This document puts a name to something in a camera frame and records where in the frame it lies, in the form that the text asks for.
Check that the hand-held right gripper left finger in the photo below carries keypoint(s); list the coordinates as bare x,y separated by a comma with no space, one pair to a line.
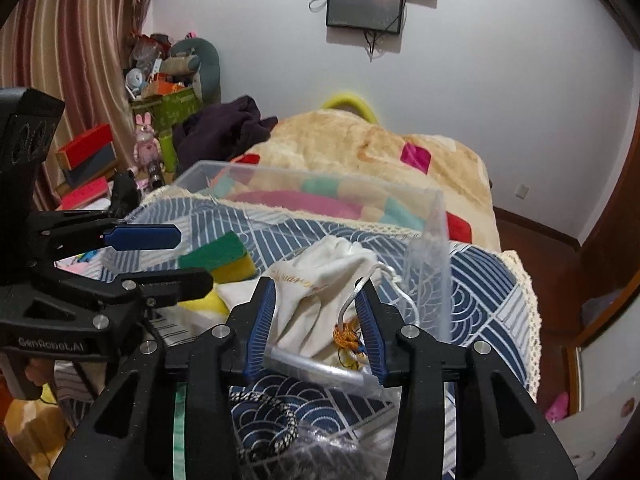
260,327

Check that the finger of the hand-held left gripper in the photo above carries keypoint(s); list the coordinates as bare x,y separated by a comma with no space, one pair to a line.
165,282
142,237

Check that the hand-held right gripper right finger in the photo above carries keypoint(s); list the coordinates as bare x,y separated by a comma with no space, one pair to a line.
370,331

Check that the clear plastic storage box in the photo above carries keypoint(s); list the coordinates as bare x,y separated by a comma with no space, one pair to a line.
431,240

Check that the pink soft toy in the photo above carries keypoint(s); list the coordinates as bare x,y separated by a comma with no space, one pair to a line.
557,409

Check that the yellow cloth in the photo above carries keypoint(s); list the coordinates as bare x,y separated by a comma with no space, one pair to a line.
200,302

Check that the black figurine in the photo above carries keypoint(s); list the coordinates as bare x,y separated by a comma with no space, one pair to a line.
125,195

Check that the green and yellow sponge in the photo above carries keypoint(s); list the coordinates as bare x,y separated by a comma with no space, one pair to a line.
215,255

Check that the pink flat box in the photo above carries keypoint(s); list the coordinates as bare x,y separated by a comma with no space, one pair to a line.
85,194

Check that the dark blue flat box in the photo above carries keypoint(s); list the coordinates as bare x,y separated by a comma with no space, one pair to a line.
92,165

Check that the pink rabbit figure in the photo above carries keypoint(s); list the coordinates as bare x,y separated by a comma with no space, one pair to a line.
147,142

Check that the red flat box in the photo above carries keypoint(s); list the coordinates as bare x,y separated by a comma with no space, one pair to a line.
82,147

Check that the yellow fleece blanket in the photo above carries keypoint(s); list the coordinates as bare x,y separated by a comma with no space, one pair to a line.
25,420

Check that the clear plastic bag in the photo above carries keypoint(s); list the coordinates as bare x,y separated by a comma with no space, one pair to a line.
325,452

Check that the green tape roll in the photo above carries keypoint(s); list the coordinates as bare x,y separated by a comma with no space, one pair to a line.
178,430

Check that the green cardboard box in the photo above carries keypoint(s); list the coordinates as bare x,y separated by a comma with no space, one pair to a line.
175,110

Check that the blue patterned tablecloth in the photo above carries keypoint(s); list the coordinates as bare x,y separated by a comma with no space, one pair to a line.
492,280

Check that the dark purple garment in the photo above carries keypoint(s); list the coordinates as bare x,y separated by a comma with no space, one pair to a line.
220,130

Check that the grey-green plush toy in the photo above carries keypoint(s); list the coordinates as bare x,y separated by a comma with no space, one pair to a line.
205,62

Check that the beige patchwork blanket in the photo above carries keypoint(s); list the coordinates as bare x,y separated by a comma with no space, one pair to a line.
325,135

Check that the striped curtain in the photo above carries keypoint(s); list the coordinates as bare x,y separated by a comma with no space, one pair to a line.
65,40

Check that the yellow-green hoop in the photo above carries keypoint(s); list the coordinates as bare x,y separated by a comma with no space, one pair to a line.
350,97

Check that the white wall socket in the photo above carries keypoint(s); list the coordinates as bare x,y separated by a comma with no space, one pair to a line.
523,191

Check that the small black wall screen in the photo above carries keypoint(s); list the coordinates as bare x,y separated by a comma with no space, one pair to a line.
365,6

